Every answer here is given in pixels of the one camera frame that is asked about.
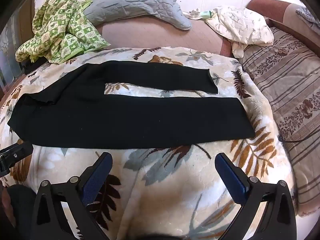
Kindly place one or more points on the brown padded headboard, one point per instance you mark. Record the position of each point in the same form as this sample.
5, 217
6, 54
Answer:
272, 8

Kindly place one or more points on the green patterned quilt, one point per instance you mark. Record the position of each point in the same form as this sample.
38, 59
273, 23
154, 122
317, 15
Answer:
65, 30

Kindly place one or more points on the white floral cloth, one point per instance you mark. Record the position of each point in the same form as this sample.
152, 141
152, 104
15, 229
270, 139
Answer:
240, 26

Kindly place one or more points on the grey patterned cloth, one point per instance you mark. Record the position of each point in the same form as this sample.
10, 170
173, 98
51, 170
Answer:
307, 15

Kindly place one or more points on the cream leaf print blanket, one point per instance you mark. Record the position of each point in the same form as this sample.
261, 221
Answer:
175, 180

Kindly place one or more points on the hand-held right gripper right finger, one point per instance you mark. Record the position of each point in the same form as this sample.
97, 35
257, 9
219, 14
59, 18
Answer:
231, 180

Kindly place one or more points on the black pants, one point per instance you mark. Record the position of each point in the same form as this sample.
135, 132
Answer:
125, 120

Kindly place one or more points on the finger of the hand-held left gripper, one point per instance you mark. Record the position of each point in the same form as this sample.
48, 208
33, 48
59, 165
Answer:
15, 155

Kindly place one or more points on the dark cloth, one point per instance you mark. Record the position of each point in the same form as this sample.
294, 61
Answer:
20, 205

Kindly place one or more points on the pink bed sheet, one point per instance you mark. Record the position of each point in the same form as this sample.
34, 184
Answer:
155, 35

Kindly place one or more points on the grey quilted pillow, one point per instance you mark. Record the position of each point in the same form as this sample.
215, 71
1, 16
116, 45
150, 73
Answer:
140, 1

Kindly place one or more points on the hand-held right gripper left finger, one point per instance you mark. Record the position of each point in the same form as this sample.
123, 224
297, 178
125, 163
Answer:
96, 182

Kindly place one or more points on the small light green object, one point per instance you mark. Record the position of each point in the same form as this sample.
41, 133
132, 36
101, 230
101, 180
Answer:
207, 15

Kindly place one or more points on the frosted glass door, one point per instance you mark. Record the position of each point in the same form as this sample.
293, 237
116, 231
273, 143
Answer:
12, 55

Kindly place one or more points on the striped floral bed sheet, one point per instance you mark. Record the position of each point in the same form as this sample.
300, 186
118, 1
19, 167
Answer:
292, 80

